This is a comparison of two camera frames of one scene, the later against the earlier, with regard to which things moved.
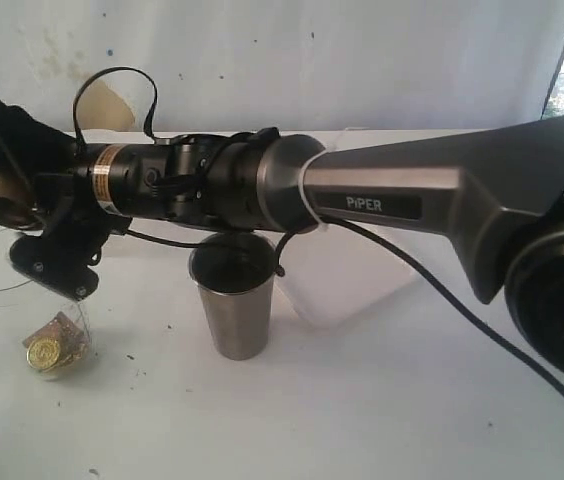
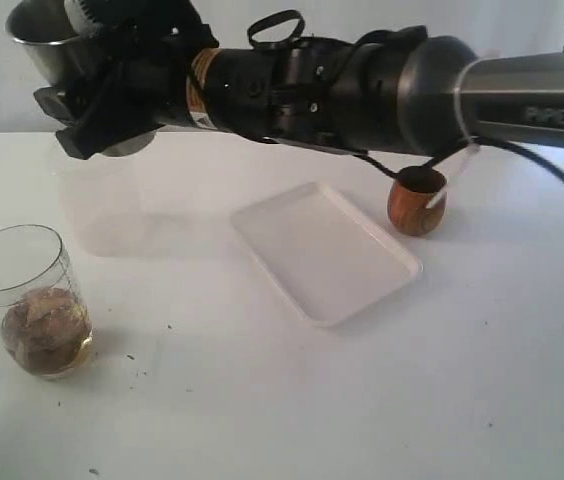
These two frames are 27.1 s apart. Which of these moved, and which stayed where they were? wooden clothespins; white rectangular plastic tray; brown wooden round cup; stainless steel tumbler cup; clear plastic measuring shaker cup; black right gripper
Moved: stainless steel tumbler cup; brown wooden round cup; wooden clothespins; black right gripper
Stayed: white rectangular plastic tray; clear plastic measuring shaker cup
